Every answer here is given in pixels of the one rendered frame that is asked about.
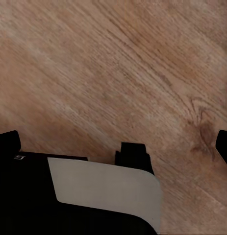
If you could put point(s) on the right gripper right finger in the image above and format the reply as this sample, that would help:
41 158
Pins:
221 144

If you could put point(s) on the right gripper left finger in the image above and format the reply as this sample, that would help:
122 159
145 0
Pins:
10 145

